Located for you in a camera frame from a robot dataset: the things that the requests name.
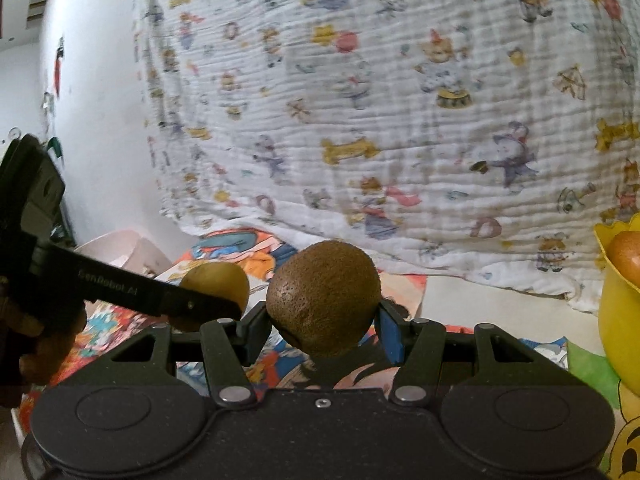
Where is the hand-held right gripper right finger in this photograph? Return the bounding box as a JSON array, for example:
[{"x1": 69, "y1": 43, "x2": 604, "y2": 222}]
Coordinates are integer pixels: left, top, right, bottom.
[{"x1": 377, "y1": 301, "x2": 576, "y2": 407}]

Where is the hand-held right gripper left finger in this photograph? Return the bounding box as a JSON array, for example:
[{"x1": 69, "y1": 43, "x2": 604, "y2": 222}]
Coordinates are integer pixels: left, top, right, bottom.
[{"x1": 70, "y1": 301, "x2": 275, "y2": 408}]

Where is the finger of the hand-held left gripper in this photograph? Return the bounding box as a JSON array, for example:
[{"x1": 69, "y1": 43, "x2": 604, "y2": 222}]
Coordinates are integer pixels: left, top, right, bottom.
[{"x1": 35, "y1": 244, "x2": 242, "y2": 327}]

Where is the light brown kiwi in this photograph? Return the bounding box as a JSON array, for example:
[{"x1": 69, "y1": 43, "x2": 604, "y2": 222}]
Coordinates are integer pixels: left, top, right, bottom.
[{"x1": 172, "y1": 261, "x2": 250, "y2": 333}]

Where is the dark brown kiwi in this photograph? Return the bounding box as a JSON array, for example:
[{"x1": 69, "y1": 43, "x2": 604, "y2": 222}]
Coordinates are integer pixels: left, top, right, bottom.
[{"x1": 266, "y1": 240, "x2": 381, "y2": 358}]

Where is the yellow plastic bowl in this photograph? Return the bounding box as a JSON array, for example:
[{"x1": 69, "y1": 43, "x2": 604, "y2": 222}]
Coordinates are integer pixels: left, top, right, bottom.
[{"x1": 592, "y1": 212, "x2": 640, "y2": 396}]

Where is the person's left hand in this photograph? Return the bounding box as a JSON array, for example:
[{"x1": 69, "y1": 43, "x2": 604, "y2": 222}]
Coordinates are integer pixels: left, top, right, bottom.
[{"x1": 0, "y1": 275, "x2": 87, "y2": 408}]

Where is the pale pink basin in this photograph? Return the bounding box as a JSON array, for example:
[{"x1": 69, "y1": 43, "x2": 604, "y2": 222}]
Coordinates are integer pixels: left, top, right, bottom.
[{"x1": 72, "y1": 230, "x2": 173, "y2": 281}]

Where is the comic print cloth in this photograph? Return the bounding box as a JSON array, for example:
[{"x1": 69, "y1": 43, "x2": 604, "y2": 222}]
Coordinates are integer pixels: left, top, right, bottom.
[{"x1": 15, "y1": 227, "x2": 428, "y2": 411}]

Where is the white cartoon printed blanket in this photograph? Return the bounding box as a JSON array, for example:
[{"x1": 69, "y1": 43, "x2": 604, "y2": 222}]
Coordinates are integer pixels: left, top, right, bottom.
[{"x1": 130, "y1": 0, "x2": 640, "y2": 316}]

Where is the orange-red round fruit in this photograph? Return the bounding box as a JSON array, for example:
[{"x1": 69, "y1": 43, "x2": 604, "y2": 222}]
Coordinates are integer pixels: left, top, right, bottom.
[{"x1": 605, "y1": 230, "x2": 640, "y2": 291}]

